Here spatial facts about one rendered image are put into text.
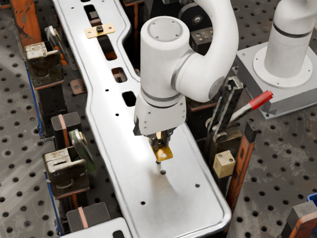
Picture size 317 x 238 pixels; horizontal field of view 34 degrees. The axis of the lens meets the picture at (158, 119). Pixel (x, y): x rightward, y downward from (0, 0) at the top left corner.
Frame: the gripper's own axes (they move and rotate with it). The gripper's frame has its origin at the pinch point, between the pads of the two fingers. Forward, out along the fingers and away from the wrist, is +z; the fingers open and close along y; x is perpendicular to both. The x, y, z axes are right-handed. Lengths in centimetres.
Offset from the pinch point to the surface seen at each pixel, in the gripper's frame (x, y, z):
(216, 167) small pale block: 7.6, -10.9, 6.2
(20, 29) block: -76, 20, 28
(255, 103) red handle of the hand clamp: 0.6, -22.6, -3.5
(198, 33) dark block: -25.4, -20.2, -2.3
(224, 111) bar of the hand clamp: 1.5, -14.3, -5.1
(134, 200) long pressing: 7.7, 8.5, 9.3
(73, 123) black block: -18.0, 15.3, 10.3
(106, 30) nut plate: -45.7, -1.9, 9.0
